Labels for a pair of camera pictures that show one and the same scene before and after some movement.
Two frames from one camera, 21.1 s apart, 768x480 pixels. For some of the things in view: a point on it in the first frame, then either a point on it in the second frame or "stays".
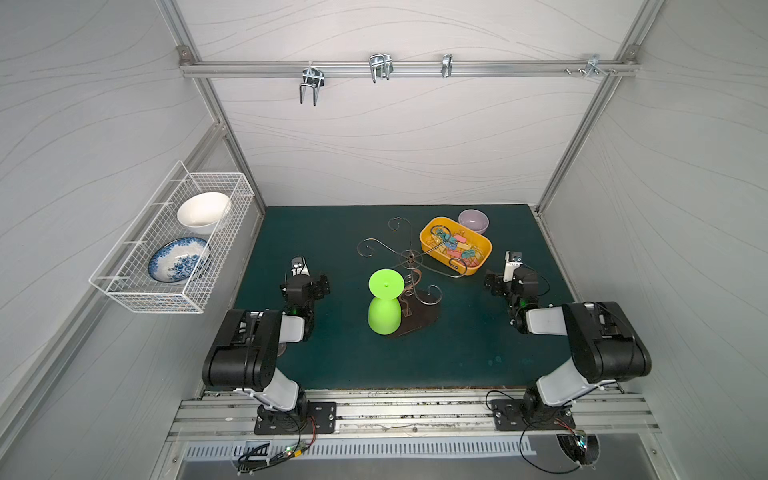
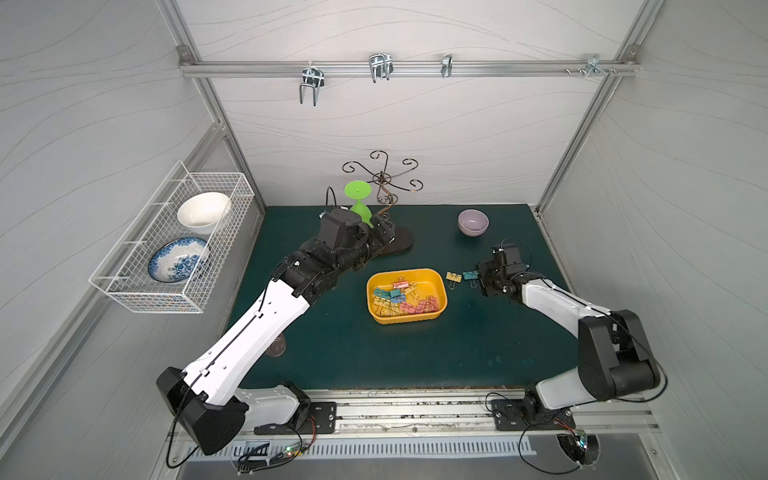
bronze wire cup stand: x=419 y=302 to x=385 y=193
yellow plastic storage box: x=454 y=246 to x=406 y=296
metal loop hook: x=381 y=65 stays
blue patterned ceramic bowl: x=179 y=260 stays
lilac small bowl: x=475 y=219 stays
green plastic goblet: x=384 y=311 to x=360 y=189
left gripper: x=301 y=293 to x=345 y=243
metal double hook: x=312 y=77 stays
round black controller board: x=584 y=448 stays
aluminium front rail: x=417 y=415 stays
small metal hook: x=447 y=63 stays
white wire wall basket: x=175 y=250 stays
